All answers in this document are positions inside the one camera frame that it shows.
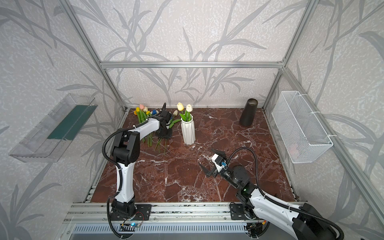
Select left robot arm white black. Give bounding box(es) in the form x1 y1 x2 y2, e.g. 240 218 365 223
102 104 173 219

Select aluminium frame back crossbar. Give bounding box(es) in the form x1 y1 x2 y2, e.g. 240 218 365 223
100 61 283 69

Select white wire mesh basket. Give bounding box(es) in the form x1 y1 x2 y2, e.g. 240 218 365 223
272 91 334 164

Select clear plastic wall tray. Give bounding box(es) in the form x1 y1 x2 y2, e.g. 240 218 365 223
9 94 98 163

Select white ribbed ceramic vase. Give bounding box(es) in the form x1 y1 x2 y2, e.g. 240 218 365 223
181 117 196 145

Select bundle of tulips with band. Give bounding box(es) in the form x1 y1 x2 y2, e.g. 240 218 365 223
134 104 153 147

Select aluminium frame front rail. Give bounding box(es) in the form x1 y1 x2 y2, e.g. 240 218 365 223
62 201 307 224

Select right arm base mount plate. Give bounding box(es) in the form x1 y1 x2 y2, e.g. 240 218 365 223
229 202 257 220

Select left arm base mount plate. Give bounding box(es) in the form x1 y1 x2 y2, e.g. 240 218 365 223
111 204 152 221

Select pink tulip flower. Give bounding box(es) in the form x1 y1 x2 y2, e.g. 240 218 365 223
137 105 147 123

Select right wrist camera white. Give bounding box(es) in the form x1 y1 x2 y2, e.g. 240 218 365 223
211 154 228 173

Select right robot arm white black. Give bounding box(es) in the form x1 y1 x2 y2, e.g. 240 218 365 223
200 150 345 240

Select white tulip flower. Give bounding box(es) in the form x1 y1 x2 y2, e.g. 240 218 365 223
184 104 193 122

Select green circuit board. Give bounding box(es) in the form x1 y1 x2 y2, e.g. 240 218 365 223
121 223 142 228

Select black cylindrical vase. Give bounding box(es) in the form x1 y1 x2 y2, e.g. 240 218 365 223
240 99 258 127

